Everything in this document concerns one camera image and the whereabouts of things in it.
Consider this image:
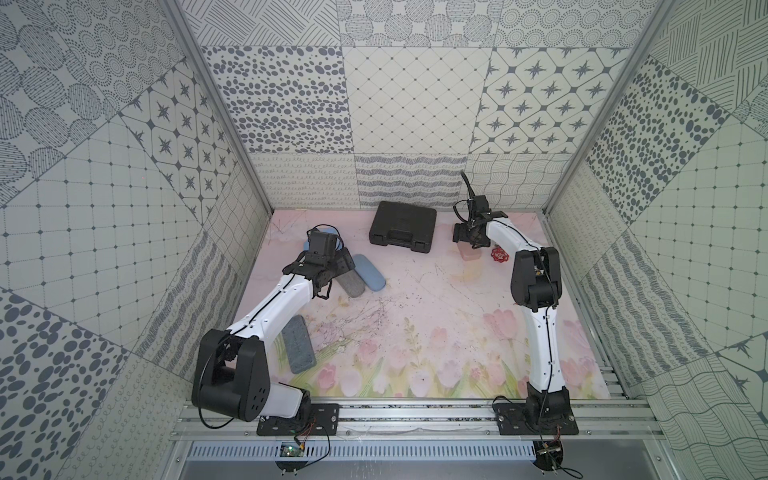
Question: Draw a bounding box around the blue microfiber cloth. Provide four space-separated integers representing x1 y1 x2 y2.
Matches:
303 225 344 252

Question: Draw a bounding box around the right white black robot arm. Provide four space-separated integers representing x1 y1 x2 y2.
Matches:
453 197 572 432

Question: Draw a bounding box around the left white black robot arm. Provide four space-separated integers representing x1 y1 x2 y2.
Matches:
191 247 355 423

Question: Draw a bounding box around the grey felt eyeglass case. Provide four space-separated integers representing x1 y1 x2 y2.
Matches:
335 270 366 298

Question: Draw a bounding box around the blue eyeglass case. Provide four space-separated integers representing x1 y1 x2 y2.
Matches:
353 254 386 292

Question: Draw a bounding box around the black plastic tool case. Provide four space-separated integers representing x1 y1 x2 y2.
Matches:
368 201 437 254

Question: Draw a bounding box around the dark grey eyeglass case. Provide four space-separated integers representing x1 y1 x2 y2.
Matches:
281 315 317 375

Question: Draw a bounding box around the red valve handwheel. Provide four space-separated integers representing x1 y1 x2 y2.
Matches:
491 246 509 263

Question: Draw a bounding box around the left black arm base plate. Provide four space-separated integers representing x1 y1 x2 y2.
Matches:
257 403 340 437

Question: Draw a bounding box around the aluminium mounting rail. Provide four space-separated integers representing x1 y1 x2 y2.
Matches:
170 398 664 441

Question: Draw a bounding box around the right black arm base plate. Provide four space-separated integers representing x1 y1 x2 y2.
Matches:
491 400 579 436

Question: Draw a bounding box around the white slotted cable duct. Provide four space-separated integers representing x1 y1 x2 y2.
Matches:
187 440 535 462

